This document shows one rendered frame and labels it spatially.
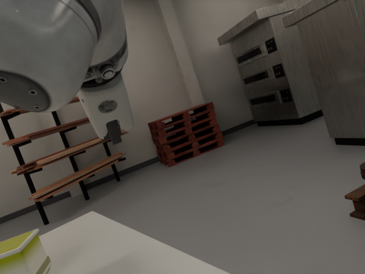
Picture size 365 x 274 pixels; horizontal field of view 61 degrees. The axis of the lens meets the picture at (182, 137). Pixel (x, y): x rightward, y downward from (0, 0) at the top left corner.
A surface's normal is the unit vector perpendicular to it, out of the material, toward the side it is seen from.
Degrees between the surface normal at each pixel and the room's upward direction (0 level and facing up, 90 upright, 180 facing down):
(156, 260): 0
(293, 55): 90
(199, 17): 90
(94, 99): 136
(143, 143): 90
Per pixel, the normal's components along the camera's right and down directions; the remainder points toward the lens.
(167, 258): -0.33, -0.94
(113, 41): 0.81, 0.55
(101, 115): 0.29, 0.82
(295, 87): 0.29, 0.01
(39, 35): 0.82, -0.08
